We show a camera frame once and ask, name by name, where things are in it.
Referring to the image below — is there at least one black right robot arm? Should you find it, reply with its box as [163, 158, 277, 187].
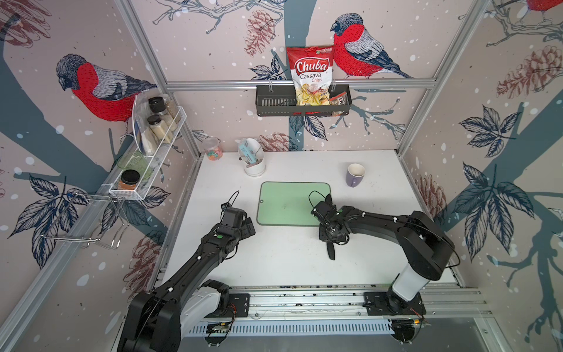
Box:
[311, 195, 455, 318]

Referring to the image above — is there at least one white utensil holder cup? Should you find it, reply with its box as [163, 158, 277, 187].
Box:
[238, 138, 266, 177]

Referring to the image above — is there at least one black wall basket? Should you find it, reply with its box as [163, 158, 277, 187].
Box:
[255, 84, 352, 117]

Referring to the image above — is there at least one clear acrylic wall shelf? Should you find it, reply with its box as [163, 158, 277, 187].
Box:
[109, 89, 187, 200]

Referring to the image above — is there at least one candy jar with lid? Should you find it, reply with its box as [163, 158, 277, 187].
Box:
[202, 137, 223, 161]

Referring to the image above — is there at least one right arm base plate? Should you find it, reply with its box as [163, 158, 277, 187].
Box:
[363, 291, 427, 316]

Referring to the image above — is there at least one wire hook rack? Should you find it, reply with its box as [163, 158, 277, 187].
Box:
[40, 194, 130, 250]

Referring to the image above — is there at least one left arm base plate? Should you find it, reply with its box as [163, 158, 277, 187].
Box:
[207, 293, 250, 318]

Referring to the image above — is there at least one red cassava chips bag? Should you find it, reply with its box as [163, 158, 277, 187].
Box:
[287, 46, 334, 106]

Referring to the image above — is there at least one green cutting board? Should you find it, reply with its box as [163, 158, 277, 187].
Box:
[257, 181, 331, 227]

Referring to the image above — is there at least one purple mug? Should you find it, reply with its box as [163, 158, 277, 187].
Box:
[346, 163, 366, 188]

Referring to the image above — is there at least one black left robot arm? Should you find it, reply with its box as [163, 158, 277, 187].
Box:
[117, 207, 256, 351]

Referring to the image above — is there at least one small dark snack packet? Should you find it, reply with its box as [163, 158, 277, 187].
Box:
[330, 92, 348, 117]

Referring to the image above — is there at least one black knife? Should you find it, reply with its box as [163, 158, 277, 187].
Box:
[326, 242, 336, 260]

